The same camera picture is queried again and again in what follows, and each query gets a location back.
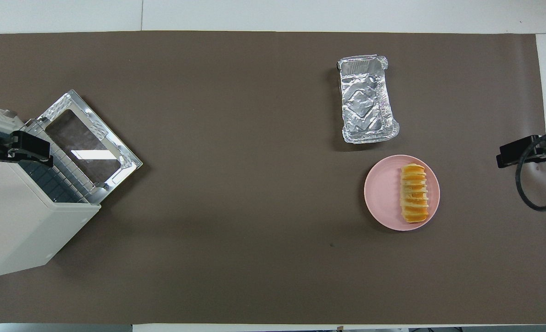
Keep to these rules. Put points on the sliced orange bread loaf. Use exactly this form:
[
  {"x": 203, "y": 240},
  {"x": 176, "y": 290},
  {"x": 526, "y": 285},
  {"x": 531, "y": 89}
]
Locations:
[{"x": 414, "y": 193}]

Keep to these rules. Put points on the aluminium foil tray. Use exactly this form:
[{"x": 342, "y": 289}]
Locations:
[{"x": 365, "y": 101}]

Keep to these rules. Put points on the cream toaster oven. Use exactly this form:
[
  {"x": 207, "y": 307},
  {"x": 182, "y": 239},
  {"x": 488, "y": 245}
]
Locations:
[{"x": 19, "y": 221}]

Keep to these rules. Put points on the metal glass oven door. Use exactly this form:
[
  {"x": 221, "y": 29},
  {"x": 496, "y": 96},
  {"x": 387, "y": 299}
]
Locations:
[{"x": 111, "y": 140}]

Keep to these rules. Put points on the pink round plate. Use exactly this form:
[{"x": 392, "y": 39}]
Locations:
[{"x": 381, "y": 193}]

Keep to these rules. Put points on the brown table mat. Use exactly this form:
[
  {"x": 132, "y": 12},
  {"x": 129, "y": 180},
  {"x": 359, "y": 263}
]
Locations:
[{"x": 254, "y": 184}]

